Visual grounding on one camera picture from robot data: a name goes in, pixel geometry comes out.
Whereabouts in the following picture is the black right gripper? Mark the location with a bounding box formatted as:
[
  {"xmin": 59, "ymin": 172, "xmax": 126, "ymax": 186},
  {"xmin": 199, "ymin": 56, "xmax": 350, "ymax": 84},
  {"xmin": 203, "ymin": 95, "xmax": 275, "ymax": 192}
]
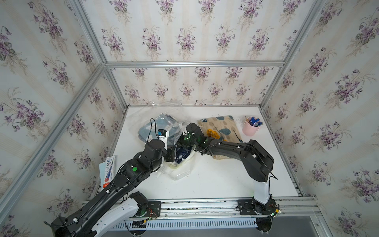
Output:
[{"xmin": 170, "ymin": 131, "xmax": 199, "ymax": 149}]

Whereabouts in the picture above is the clear plastic vacuum bag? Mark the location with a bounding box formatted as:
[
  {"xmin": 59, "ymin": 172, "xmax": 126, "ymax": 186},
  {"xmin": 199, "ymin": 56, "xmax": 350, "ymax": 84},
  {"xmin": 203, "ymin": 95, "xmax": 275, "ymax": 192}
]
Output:
[{"xmin": 126, "ymin": 101, "xmax": 194, "ymax": 181}]

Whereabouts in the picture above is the beige blanket with orange pattern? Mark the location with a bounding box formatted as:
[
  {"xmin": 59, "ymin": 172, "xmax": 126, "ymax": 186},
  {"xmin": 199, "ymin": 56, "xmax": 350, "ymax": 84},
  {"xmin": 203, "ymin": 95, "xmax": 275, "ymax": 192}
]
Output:
[{"xmin": 196, "ymin": 116, "xmax": 243, "ymax": 161}]

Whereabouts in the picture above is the teal bear pattern blanket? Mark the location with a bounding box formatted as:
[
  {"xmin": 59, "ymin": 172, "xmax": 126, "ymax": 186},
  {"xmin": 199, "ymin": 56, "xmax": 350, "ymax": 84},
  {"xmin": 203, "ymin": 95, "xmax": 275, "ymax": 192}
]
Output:
[{"xmin": 138, "ymin": 114, "xmax": 185, "ymax": 145}]

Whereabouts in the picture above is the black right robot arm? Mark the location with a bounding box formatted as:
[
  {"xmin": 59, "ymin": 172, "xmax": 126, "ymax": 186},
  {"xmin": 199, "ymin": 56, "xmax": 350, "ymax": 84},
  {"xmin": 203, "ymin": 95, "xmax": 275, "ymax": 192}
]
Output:
[{"xmin": 176, "ymin": 123, "xmax": 274, "ymax": 183}]

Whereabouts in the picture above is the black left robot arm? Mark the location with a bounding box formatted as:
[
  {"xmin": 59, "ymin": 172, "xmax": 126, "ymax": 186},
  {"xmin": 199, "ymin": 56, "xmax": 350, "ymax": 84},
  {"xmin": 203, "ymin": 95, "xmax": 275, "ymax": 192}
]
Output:
[{"xmin": 49, "ymin": 139, "xmax": 167, "ymax": 237}]

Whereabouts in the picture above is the white label card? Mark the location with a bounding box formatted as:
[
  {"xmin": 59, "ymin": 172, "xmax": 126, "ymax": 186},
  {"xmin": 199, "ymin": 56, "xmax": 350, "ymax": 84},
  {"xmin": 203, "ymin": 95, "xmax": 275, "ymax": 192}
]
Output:
[{"xmin": 99, "ymin": 156, "xmax": 116, "ymax": 190}]

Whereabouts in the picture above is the pink cup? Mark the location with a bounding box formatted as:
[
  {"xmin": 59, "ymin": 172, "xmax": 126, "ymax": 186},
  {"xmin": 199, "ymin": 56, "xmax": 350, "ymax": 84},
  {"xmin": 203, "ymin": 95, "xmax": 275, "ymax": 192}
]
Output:
[{"xmin": 242, "ymin": 120, "xmax": 260, "ymax": 137}]

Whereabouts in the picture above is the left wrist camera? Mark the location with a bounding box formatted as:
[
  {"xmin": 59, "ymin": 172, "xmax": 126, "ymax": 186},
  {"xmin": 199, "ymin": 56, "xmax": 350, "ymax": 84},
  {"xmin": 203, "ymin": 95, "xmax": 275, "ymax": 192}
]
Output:
[{"xmin": 158, "ymin": 129, "xmax": 169, "ymax": 146}]

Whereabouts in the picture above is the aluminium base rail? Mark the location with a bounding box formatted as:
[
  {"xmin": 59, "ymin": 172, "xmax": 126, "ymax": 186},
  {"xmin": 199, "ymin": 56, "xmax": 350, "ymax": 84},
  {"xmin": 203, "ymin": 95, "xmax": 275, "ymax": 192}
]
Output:
[{"xmin": 79, "ymin": 195, "xmax": 322, "ymax": 221}]

